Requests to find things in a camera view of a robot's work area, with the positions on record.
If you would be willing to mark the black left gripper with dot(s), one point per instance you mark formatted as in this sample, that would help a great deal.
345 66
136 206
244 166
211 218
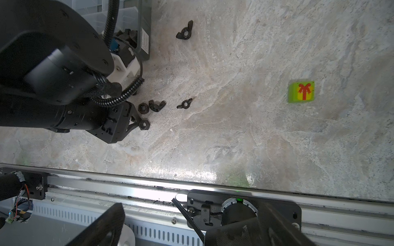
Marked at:
118 123

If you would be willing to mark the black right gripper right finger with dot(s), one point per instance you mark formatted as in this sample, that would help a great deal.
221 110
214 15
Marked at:
276 230

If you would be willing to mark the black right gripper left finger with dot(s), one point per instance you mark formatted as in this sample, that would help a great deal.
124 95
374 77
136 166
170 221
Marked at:
104 231

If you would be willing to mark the black wing nut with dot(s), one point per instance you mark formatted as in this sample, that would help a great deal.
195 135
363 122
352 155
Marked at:
186 32
156 107
185 104

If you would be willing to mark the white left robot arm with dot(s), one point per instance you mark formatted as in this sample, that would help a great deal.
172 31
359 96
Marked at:
55 69

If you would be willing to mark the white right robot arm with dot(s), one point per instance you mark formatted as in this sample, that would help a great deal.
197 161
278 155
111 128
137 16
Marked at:
242 225

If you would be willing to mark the black hex nut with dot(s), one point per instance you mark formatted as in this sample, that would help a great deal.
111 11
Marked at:
144 124
143 108

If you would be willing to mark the translucent grey organizer box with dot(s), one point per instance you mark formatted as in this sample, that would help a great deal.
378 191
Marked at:
132 15

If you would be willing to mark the green gift-print cube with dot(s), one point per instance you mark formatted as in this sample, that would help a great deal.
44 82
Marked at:
299 92

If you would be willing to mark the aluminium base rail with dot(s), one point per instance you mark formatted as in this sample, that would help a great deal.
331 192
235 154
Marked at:
75 199

